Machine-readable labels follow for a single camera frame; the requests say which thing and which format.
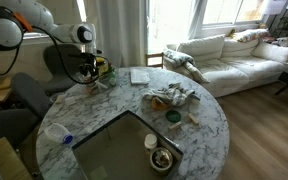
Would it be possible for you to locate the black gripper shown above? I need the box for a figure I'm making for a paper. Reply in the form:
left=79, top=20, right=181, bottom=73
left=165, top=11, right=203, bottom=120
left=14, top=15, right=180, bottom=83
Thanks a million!
left=79, top=53, right=99, bottom=77

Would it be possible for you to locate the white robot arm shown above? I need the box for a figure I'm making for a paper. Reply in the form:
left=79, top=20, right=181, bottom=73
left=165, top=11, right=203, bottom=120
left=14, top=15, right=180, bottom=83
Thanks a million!
left=0, top=0, right=98, bottom=76

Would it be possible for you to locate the brown jar yellow lid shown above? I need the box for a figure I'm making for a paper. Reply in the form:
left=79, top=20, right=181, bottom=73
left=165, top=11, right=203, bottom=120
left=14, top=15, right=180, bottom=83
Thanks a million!
left=97, top=57, right=108, bottom=75

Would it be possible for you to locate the orange yellow container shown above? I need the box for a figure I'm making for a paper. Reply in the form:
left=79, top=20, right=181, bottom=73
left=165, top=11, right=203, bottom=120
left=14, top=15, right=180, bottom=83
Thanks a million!
left=151, top=97, right=168, bottom=110

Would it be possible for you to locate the green round lid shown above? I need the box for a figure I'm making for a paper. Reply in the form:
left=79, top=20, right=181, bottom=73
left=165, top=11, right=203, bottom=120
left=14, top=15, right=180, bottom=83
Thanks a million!
left=166, top=110, right=181, bottom=123

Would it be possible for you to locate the wooden block near lid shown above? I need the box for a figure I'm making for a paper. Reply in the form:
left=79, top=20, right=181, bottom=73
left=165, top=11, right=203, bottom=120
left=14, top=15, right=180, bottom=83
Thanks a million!
left=168, top=122, right=182, bottom=130

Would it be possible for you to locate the green bottle red cap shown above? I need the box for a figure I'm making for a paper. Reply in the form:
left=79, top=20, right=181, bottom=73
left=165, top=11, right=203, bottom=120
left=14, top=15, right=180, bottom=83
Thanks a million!
left=108, top=67, right=117, bottom=86

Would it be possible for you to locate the grey office chair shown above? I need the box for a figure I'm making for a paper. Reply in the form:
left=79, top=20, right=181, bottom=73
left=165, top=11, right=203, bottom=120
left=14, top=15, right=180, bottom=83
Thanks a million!
left=0, top=43, right=85, bottom=149

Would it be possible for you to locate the white folded paper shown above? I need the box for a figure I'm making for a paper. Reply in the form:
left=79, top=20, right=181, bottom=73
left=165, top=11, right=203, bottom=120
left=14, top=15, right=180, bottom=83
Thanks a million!
left=130, top=69, right=150, bottom=84

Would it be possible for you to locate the grey patterned blanket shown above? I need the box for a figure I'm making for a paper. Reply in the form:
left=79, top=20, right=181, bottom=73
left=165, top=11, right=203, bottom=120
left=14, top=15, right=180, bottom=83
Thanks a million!
left=163, top=49, right=209, bottom=83

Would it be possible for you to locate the striped grey white cloth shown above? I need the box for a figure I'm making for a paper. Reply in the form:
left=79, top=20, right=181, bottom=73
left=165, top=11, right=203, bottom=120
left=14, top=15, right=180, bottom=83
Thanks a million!
left=143, top=83, right=200, bottom=106

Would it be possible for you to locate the white jar inside box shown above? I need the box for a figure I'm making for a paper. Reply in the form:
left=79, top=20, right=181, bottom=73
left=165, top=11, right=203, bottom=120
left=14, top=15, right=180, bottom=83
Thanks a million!
left=144, top=134, right=157, bottom=154

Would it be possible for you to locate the bowl inside box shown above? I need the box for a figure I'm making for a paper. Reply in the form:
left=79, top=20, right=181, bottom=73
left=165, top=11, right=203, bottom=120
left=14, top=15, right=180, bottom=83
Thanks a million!
left=150, top=147, right=173, bottom=173

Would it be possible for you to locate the white sofa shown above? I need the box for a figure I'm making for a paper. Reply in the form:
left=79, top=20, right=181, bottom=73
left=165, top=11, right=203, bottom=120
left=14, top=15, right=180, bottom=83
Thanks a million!
left=164, top=34, right=288, bottom=97

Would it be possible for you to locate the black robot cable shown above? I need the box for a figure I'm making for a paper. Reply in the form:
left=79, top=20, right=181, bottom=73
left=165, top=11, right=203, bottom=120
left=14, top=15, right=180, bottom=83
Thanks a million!
left=0, top=26, right=102, bottom=85

